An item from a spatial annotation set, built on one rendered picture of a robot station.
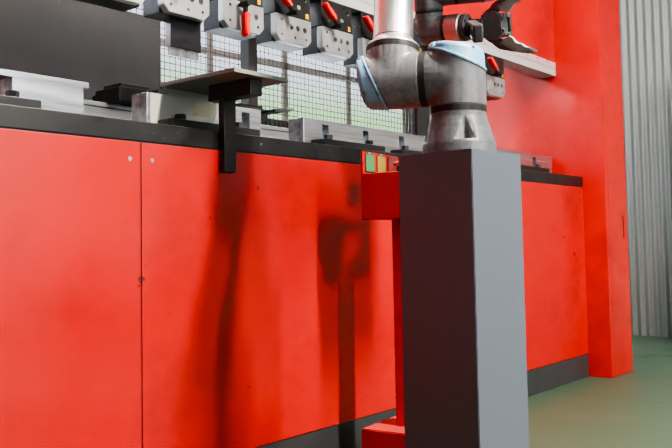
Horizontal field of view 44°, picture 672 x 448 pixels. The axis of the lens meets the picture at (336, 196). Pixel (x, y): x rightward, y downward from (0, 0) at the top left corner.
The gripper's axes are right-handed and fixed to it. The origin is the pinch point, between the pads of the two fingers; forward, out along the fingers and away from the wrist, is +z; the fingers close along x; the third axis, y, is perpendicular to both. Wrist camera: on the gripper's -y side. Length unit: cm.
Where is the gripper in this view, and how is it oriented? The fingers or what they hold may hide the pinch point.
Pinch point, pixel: (535, 21)
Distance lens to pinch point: 217.2
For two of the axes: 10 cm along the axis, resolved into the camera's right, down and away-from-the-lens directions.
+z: 8.5, 0.2, -5.3
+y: 5.1, -2.7, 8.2
